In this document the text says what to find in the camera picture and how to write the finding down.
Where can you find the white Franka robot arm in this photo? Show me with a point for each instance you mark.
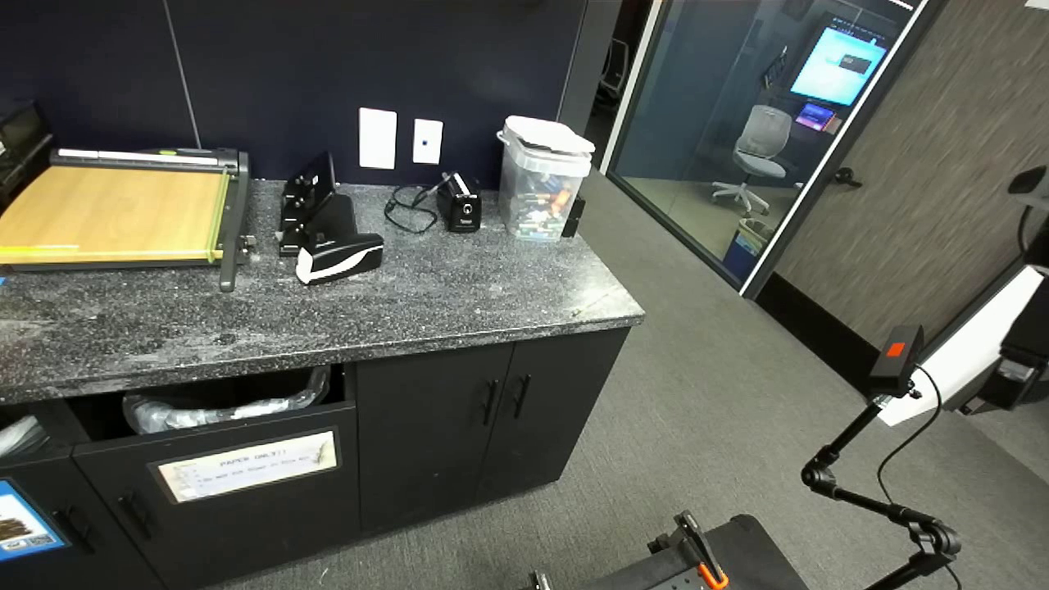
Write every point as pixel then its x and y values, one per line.
pixel 970 344

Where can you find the black cabinet with granite counter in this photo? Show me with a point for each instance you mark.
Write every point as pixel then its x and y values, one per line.
pixel 330 295

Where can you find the black pencil sharpener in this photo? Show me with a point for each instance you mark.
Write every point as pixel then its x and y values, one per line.
pixel 461 202

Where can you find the clear plastic container with lid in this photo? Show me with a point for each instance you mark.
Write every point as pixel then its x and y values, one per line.
pixel 543 182

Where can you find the black and white stapler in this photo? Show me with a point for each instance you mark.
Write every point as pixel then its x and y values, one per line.
pixel 331 247

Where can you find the white office chair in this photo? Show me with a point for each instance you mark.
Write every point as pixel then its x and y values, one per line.
pixel 757 142

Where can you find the white paper label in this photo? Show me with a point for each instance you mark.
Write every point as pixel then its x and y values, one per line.
pixel 248 465

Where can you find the orange and black clamp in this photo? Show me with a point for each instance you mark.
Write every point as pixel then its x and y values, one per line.
pixel 708 567

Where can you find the black robot cart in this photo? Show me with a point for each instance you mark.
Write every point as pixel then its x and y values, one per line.
pixel 732 559

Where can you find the clear plastic trash bag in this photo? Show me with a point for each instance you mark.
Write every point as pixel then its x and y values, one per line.
pixel 207 410

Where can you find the black pull-out trash drawer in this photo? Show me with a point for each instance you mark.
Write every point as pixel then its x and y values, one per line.
pixel 250 525

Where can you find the black box with orange sticker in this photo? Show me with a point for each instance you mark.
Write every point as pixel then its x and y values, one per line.
pixel 892 354

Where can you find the lit computer monitor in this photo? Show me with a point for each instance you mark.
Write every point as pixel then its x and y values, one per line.
pixel 842 65

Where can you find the wooden paper trimmer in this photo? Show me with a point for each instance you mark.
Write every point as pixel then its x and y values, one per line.
pixel 109 215

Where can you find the black drawer with blue label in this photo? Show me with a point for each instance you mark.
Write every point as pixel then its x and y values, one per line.
pixel 68 546

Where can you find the white wall outlet plate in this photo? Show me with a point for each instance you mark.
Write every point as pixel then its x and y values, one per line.
pixel 429 142

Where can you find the glass partition with white frame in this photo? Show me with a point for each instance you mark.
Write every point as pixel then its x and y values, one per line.
pixel 699 133

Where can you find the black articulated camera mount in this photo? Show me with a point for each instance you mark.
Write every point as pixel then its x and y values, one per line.
pixel 864 497

